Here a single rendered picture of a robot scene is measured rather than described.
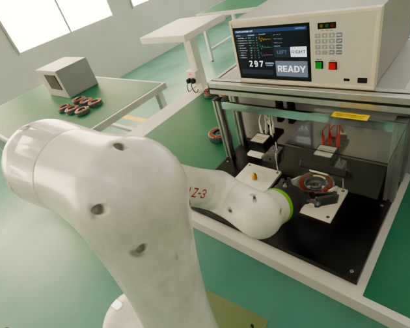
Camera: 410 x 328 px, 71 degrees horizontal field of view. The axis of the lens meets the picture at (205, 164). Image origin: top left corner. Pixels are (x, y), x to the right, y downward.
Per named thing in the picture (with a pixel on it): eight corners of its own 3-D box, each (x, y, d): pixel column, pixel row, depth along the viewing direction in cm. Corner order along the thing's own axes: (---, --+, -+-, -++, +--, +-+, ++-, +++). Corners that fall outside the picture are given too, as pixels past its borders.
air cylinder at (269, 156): (278, 164, 117) (277, 153, 113) (262, 161, 121) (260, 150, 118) (284, 157, 119) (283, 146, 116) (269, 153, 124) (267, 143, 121)
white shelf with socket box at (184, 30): (205, 114, 173) (183, 35, 146) (164, 107, 196) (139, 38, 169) (239, 88, 191) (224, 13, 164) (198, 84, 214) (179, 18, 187)
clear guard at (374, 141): (377, 200, 63) (379, 179, 59) (277, 172, 78) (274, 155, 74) (414, 122, 80) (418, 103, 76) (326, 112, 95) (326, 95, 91)
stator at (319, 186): (326, 207, 88) (326, 198, 86) (291, 196, 95) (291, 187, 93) (340, 184, 94) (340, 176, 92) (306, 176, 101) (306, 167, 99)
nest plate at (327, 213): (330, 223, 89) (330, 220, 88) (285, 207, 98) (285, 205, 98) (347, 192, 97) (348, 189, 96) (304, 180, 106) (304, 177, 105)
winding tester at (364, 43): (373, 90, 77) (382, 6, 65) (239, 81, 104) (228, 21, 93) (410, 37, 97) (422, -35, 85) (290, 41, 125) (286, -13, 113)
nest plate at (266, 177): (261, 199, 104) (261, 196, 103) (228, 187, 113) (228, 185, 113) (282, 174, 112) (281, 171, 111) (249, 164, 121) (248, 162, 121)
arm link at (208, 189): (130, 220, 47) (156, 157, 46) (95, 189, 54) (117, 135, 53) (235, 221, 77) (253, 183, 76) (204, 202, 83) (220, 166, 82)
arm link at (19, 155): (14, 218, 32) (43, 110, 32) (-24, 191, 39) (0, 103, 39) (139, 220, 46) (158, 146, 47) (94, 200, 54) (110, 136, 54)
